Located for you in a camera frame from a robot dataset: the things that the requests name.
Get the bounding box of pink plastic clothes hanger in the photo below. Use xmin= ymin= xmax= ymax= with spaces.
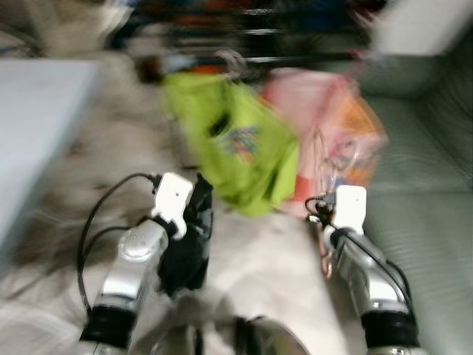
xmin=214 ymin=49 xmax=248 ymax=81
xmin=304 ymin=126 xmax=364 ymax=280

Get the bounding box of black garment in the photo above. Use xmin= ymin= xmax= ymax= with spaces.
xmin=157 ymin=174 xmax=215 ymax=298

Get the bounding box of lime green garment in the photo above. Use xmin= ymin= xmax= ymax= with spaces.
xmin=161 ymin=70 xmax=300 ymax=217

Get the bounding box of grey green leather sofa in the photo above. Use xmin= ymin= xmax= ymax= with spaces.
xmin=347 ymin=30 xmax=473 ymax=355

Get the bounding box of pink patterned garment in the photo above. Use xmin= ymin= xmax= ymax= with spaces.
xmin=262 ymin=68 xmax=387 ymax=219

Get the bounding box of grey right robot leg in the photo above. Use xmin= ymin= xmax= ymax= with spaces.
xmin=233 ymin=314 xmax=311 ymax=355

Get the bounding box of grey robot leg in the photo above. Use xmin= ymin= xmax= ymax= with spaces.
xmin=233 ymin=314 xmax=311 ymax=355
xmin=148 ymin=318 xmax=222 ymax=355

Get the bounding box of grey left robot leg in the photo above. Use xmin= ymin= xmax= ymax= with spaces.
xmin=148 ymin=318 xmax=222 ymax=355

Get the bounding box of white box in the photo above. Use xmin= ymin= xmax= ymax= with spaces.
xmin=370 ymin=0 xmax=473 ymax=56

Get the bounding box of pale blue plastic table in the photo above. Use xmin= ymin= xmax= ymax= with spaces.
xmin=0 ymin=59 xmax=101 ymax=260

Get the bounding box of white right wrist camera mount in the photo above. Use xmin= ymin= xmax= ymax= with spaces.
xmin=334 ymin=185 xmax=368 ymax=231

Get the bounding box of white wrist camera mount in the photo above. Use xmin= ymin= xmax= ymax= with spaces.
xmin=152 ymin=172 xmax=194 ymax=226
xmin=334 ymin=185 xmax=368 ymax=231

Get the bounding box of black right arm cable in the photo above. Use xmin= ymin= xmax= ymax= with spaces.
xmin=303 ymin=194 xmax=415 ymax=311

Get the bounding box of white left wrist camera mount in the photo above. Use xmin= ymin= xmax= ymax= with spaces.
xmin=152 ymin=172 xmax=194 ymax=226

